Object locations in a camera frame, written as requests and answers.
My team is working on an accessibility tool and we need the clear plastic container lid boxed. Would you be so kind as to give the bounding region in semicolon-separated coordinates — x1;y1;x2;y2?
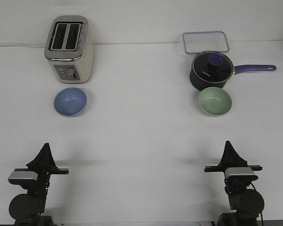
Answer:
183;31;230;55

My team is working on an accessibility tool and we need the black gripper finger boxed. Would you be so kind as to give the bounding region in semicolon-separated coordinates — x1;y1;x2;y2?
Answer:
48;147;57;169
219;141;230;166
229;143;247;166
26;143;49;169

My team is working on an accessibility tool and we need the dark blue saucepan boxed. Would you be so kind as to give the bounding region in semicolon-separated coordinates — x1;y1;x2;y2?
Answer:
190;64;277;91

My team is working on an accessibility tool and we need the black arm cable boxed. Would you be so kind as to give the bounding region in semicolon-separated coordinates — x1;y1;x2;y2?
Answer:
249;182;265;226

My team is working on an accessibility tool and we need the silver two-slot toaster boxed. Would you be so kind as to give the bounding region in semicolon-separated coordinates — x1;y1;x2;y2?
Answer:
44;15;94;84

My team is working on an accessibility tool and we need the blue bowl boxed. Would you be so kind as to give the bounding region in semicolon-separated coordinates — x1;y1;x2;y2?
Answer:
53;87;87;117

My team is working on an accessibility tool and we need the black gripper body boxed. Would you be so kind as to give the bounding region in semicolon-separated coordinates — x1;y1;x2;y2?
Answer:
204;165;262;191
14;169;69;195

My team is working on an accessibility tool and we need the glass pot lid blue knob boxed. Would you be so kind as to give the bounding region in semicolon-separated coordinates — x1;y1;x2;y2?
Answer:
192;51;234;83

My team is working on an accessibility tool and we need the green bowl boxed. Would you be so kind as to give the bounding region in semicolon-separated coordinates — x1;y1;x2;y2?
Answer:
198;87;233;117

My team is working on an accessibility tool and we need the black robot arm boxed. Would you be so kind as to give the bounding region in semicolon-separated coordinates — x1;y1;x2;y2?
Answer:
204;141;265;226
8;143;69;226

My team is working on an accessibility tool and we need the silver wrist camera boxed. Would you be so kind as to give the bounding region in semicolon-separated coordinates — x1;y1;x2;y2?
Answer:
225;167;255;178
8;171;38;185

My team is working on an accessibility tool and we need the white toaster power cord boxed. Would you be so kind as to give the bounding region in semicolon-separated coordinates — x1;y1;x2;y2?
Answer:
0;42;47;48

